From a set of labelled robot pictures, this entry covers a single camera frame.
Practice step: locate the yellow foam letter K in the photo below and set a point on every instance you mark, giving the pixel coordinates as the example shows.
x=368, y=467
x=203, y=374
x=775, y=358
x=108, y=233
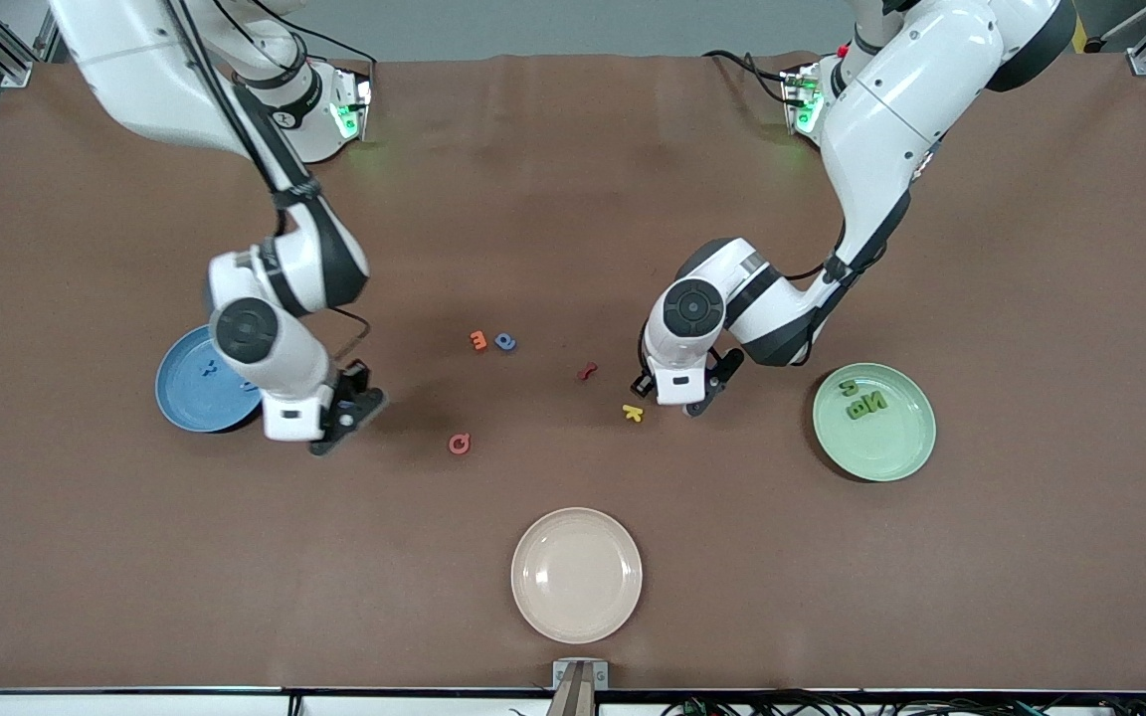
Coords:
x=632, y=412

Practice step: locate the red foam letter J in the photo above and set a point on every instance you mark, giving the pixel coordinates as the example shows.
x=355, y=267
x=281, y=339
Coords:
x=588, y=370

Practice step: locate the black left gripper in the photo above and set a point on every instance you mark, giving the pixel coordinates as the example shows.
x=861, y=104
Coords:
x=645, y=381

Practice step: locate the green plate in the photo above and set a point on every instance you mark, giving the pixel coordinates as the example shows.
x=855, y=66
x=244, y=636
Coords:
x=891, y=447

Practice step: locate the white table edge rail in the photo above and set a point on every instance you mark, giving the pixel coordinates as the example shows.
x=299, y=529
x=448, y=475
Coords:
x=135, y=706

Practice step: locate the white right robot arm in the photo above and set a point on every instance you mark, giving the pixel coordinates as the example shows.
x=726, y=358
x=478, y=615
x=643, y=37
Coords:
x=135, y=80

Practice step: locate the green foam letter B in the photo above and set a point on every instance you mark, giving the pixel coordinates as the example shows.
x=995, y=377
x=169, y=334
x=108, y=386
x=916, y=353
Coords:
x=859, y=410

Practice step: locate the green foam letter N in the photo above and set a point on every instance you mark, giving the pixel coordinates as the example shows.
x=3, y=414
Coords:
x=878, y=404

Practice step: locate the blue plate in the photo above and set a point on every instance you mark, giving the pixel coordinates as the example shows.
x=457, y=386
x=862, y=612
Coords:
x=190, y=398

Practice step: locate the cream plate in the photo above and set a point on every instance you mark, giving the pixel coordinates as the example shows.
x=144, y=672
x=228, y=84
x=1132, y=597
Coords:
x=576, y=575

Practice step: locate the blue foam letter X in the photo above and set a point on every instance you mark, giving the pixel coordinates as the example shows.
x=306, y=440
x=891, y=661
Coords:
x=207, y=369

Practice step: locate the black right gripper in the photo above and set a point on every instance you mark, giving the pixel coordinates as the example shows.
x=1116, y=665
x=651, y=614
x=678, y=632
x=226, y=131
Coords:
x=353, y=383

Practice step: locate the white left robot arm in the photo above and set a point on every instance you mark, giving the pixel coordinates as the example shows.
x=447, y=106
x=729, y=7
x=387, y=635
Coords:
x=911, y=89

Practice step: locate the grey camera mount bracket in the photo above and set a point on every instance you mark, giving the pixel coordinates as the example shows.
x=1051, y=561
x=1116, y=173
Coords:
x=580, y=676

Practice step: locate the blue foam letter a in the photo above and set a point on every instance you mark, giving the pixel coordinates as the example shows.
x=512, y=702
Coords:
x=510, y=345

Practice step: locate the brown table cover mat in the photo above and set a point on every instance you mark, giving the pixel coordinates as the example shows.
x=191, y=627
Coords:
x=573, y=199

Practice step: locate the orange foam letter E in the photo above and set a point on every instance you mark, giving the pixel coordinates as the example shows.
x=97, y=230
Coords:
x=478, y=342

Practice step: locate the red foam letter Q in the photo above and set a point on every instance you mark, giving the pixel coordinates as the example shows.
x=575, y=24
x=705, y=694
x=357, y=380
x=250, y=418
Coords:
x=453, y=447

